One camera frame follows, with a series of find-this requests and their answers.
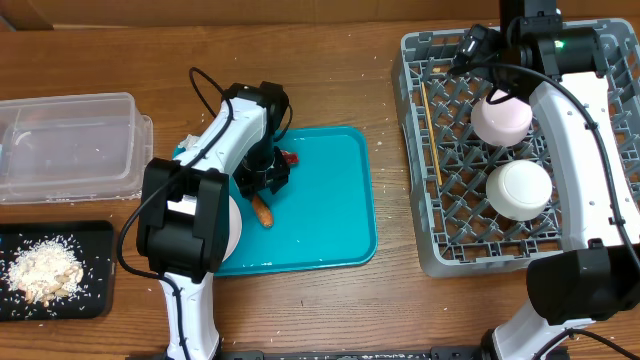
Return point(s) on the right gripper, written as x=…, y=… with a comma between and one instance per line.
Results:
x=482, y=50

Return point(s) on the clear plastic bin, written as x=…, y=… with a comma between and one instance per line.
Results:
x=73, y=148

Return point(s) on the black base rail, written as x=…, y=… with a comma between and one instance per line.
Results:
x=440, y=353

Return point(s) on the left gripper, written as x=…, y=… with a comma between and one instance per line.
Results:
x=273, y=181

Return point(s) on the peanuts and rice scraps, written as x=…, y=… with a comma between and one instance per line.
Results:
x=44, y=273

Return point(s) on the grey dish rack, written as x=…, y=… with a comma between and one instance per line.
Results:
x=458, y=232

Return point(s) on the black plastic bin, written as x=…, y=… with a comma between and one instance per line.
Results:
x=97, y=239

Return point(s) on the teal plastic tray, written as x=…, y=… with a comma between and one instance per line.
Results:
x=323, y=217

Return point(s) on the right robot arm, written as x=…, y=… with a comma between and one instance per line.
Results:
x=561, y=73

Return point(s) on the orange carrot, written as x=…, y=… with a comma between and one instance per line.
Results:
x=262, y=212

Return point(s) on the wooden chopstick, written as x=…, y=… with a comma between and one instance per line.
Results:
x=432, y=139

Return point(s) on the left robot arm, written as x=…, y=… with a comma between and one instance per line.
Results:
x=188, y=222

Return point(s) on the cardboard backdrop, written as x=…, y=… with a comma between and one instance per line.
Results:
x=47, y=14

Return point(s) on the white tissue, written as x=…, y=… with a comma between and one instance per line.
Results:
x=188, y=142

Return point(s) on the red snack wrapper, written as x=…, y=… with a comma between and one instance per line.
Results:
x=291, y=158

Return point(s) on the white saucer bowl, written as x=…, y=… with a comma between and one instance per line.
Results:
x=519, y=190

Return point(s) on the white plate with food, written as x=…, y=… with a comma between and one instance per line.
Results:
x=235, y=228

